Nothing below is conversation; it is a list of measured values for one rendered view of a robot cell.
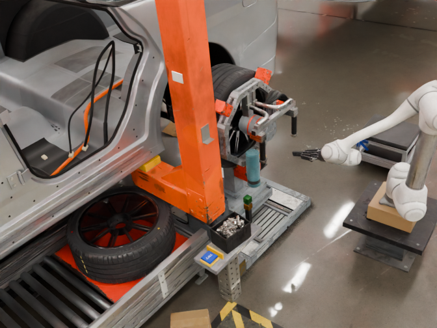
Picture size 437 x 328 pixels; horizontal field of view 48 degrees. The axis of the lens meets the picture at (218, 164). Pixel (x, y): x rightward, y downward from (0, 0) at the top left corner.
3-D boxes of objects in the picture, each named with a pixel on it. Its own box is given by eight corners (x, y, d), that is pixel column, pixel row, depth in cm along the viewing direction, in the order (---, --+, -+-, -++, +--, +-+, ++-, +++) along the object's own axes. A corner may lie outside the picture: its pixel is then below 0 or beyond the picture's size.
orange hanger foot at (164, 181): (151, 172, 337) (142, 129, 316) (207, 200, 308) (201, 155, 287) (132, 184, 327) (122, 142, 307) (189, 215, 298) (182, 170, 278)
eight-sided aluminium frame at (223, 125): (270, 136, 348) (268, 67, 316) (277, 140, 344) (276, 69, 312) (220, 176, 316) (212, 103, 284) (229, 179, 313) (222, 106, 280)
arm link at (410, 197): (415, 202, 297) (426, 228, 280) (388, 202, 298) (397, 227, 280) (450, 90, 251) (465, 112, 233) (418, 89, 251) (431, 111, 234)
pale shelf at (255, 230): (240, 219, 306) (240, 215, 304) (262, 230, 296) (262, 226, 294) (194, 261, 281) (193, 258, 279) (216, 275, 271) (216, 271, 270)
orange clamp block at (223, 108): (224, 103, 294) (216, 98, 287) (234, 107, 290) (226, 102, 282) (219, 114, 294) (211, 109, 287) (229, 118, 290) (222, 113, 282)
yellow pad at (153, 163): (147, 155, 325) (145, 149, 322) (161, 161, 318) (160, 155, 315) (132, 165, 317) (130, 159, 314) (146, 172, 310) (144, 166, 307)
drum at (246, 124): (251, 125, 324) (250, 107, 316) (278, 135, 312) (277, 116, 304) (238, 136, 316) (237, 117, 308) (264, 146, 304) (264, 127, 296)
